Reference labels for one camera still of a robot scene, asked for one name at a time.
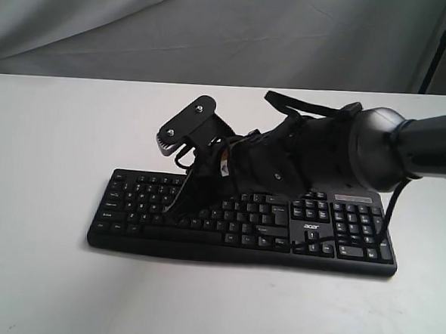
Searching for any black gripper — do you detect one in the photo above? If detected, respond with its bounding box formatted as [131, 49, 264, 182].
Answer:
[163, 115, 353, 218]

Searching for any black acer keyboard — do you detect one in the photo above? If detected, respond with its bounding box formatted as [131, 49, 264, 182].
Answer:
[87, 169, 397, 277]

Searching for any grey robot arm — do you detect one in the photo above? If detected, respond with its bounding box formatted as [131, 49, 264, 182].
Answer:
[156, 91, 446, 218]

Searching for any grey backdrop cloth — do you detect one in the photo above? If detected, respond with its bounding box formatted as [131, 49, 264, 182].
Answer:
[0, 0, 446, 93]

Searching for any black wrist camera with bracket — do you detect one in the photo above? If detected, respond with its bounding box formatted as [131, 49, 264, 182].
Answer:
[156, 95, 236, 156]

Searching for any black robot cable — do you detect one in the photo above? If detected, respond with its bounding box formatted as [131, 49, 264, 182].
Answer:
[256, 165, 446, 261]

